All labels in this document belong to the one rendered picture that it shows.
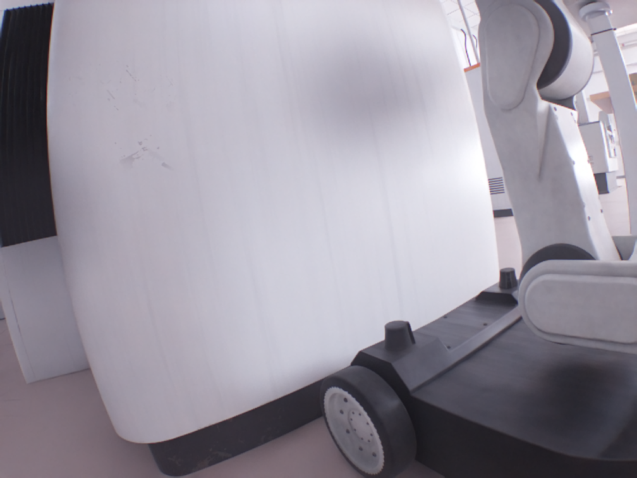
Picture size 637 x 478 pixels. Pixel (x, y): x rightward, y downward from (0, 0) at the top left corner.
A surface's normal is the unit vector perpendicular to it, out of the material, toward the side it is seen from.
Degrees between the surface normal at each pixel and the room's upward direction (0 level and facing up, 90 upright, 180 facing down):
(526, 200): 90
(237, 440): 90
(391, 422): 61
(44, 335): 90
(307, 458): 0
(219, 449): 90
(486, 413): 0
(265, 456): 0
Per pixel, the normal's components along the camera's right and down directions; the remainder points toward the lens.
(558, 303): -0.85, 0.19
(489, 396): -0.18, -0.98
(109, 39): 0.55, -0.04
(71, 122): 0.08, 0.07
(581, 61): 0.51, 0.47
